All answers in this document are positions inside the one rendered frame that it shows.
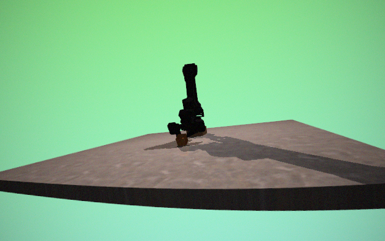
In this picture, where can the brown cube with orange markings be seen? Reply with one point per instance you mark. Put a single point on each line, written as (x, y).
(182, 139)

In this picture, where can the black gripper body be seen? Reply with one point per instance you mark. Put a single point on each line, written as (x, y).
(185, 124)

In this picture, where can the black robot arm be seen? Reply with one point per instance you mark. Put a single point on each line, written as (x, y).
(192, 107)

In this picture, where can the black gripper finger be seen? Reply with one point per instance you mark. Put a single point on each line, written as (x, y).
(176, 129)
(192, 129)

